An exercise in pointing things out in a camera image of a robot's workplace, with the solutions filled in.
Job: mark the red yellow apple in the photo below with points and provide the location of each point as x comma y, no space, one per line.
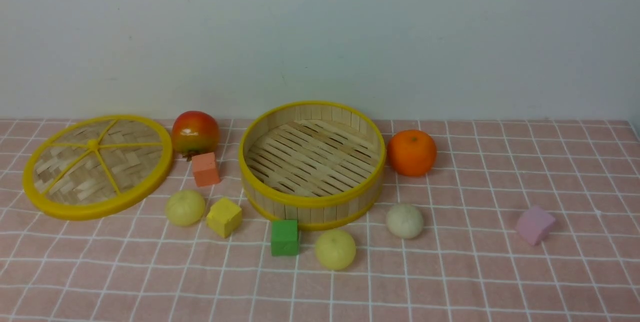
194,133

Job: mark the pink foam block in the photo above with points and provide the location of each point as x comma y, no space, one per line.
534,225

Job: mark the pale yellow bun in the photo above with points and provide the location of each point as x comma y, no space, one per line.
335,249
185,207

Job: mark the yellow bamboo steamer tray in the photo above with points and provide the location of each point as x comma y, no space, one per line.
321,164

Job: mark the green foam cube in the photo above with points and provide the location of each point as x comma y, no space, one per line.
284,238

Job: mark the pink checkered tablecloth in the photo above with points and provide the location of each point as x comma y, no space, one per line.
468,264

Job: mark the orange foam cube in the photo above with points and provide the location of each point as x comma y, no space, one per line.
205,170

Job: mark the yellow foam cube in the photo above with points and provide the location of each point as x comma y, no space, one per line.
224,217

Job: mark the white bun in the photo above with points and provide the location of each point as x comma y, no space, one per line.
405,221

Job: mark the orange tangerine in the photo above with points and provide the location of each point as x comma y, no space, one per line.
412,152

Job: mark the pale yellow front bun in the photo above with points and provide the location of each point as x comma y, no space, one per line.
335,249

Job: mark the yellow bamboo steamer lid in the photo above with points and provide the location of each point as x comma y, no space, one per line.
98,167

